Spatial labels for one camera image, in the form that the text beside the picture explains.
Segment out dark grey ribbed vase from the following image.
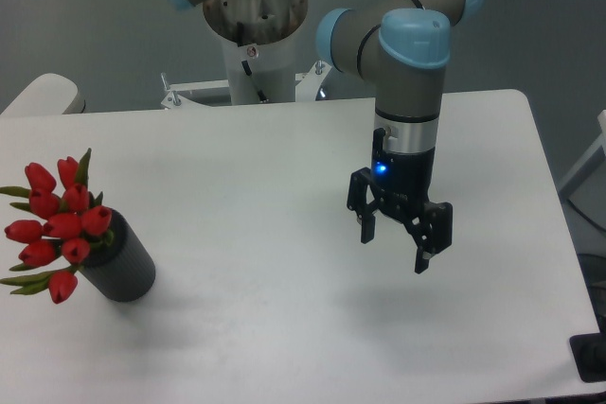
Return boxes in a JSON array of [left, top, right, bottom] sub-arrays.
[[80, 210, 156, 303]]

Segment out black device table corner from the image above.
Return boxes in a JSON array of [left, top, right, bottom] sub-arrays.
[[569, 333, 605, 383]]

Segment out white metal base frame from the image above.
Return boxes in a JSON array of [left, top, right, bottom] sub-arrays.
[[161, 60, 332, 110]]

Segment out white chair left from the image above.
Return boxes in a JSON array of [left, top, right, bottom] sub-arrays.
[[1, 73, 86, 118]]

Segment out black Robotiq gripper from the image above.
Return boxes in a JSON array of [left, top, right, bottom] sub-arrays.
[[347, 146, 453, 274]]

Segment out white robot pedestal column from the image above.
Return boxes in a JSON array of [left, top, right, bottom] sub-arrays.
[[203, 0, 308, 99]]

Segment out red tulip bouquet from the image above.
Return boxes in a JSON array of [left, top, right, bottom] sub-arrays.
[[1, 149, 117, 304]]

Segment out white furniture right edge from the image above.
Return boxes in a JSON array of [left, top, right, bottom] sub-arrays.
[[557, 111, 605, 201]]

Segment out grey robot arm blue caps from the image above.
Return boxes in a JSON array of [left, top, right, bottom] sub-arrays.
[[170, 0, 484, 272]]

